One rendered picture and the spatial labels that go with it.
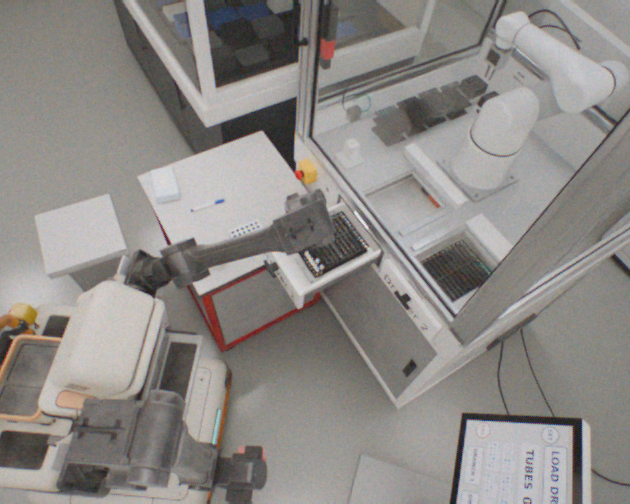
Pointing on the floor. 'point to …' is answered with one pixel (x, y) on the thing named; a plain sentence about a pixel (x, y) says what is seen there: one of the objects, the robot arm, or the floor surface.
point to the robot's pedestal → (84, 243)
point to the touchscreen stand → (395, 485)
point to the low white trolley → (268, 171)
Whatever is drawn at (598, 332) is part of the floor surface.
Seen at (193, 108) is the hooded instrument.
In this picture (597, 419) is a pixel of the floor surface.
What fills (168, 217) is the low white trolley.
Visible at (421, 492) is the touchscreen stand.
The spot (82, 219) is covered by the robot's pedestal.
